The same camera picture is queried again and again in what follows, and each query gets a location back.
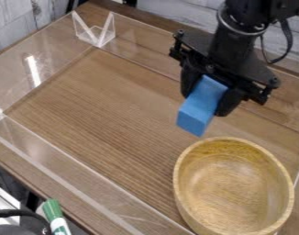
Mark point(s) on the blue rectangular block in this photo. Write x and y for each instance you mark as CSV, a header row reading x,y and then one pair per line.
x,y
198,109

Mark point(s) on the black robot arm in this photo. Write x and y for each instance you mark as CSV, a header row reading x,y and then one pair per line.
x,y
255,12

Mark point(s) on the green and white marker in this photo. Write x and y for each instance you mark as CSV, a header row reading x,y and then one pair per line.
x,y
53,215

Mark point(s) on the clear acrylic tray wall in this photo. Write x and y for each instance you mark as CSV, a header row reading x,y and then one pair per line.
x,y
100,206

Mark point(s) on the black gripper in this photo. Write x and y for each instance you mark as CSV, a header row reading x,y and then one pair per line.
x,y
224,56

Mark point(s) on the brown wooden bowl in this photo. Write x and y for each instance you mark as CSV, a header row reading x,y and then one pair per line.
x,y
232,189

